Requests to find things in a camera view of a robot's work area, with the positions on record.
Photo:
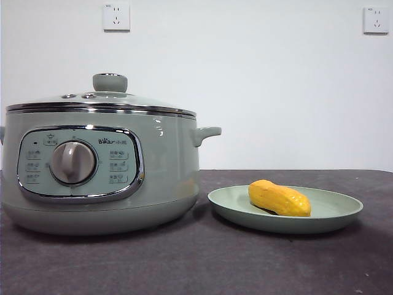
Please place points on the yellow corn cob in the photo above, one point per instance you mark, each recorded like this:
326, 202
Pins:
279, 199

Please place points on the glass lid with green knob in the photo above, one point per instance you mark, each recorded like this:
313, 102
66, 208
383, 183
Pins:
110, 83

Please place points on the green electric steamer pot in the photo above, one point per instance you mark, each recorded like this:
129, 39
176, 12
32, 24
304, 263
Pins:
165, 172

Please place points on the pale green round plate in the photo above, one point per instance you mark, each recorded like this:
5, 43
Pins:
233, 202

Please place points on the white wall socket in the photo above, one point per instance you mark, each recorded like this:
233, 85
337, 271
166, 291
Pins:
116, 18
376, 21

